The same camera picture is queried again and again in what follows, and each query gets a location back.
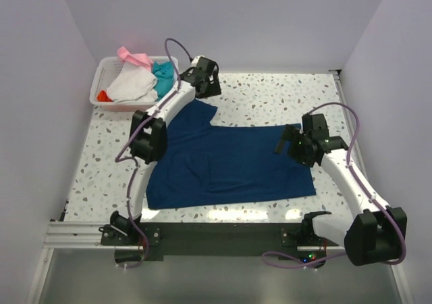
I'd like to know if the blue mickey t-shirt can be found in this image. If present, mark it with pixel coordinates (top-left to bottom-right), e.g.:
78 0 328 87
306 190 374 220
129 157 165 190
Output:
146 100 316 209

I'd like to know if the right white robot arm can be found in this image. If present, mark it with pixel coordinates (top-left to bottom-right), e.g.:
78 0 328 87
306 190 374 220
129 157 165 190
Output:
275 113 407 266

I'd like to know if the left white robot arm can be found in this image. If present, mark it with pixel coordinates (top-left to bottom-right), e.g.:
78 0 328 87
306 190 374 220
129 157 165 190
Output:
109 56 221 238

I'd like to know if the teal t-shirt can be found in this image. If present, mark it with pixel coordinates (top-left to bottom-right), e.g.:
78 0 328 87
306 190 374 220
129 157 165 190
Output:
152 61 175 100

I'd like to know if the white t-shirt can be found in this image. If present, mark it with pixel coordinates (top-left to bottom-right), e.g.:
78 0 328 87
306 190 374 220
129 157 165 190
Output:
106 63 158 103

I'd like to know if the pink t-shirt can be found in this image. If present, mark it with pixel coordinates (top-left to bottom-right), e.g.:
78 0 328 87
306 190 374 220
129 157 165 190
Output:
117 47 154 72

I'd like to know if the orange t-shirt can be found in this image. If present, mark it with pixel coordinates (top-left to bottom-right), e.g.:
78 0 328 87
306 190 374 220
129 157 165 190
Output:
97 90 113 103

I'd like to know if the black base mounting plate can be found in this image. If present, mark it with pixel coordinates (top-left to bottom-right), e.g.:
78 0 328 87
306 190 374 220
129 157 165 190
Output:
99 222 337 263

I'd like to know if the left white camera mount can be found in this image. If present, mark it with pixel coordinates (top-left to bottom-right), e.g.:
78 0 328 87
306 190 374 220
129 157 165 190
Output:
190 55 203 67

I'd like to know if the aluminium frame rail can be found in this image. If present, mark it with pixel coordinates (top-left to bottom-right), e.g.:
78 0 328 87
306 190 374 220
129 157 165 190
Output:
28 199 105 301

